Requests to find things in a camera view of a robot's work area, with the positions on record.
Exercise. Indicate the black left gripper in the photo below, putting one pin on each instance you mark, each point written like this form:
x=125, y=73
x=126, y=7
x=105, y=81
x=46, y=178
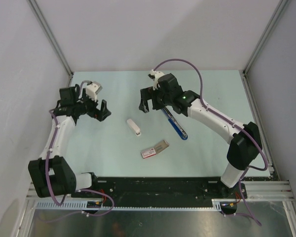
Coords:
x=100, y=115

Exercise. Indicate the aluminium frame post right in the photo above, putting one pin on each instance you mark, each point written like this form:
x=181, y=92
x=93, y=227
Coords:
x=270, y=27

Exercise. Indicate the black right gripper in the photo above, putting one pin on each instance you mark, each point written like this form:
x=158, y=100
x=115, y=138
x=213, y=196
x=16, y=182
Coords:
x=148, y=94

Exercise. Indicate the aluminium frame post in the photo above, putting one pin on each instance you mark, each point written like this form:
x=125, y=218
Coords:
x=49, y=34
x=270, y=27

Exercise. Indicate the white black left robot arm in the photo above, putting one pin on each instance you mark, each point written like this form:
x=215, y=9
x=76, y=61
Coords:
x=51, y=175

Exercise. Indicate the aluminium frame crossbar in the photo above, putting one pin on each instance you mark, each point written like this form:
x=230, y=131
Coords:
x=266, y=188

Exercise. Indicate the white slotted cable duct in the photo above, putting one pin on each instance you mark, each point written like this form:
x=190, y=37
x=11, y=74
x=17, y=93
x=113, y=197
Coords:
x=90, y=205

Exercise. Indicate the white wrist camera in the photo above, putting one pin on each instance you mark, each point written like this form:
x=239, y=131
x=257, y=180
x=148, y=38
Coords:
x=155, y=76
x=92, y=90

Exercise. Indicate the blue and black stapler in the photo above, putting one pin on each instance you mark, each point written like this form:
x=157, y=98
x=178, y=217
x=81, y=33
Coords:
x=177, y=127

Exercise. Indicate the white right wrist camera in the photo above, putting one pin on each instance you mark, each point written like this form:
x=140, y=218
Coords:
x=155, y=76

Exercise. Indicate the aluminium frame post left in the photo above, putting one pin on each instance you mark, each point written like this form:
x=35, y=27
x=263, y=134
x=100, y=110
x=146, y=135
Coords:
x=49, y=34

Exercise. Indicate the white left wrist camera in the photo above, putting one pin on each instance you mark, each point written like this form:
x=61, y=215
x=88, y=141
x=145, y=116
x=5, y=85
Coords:
x=92, y=90

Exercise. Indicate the red white staple box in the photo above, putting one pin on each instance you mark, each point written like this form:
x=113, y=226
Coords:
x=148, y=153

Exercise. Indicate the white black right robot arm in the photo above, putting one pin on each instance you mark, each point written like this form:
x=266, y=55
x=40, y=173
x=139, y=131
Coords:
x=243, y=139

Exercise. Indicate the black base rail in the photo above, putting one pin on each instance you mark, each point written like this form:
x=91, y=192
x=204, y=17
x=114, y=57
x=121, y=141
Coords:
x=162, y=200

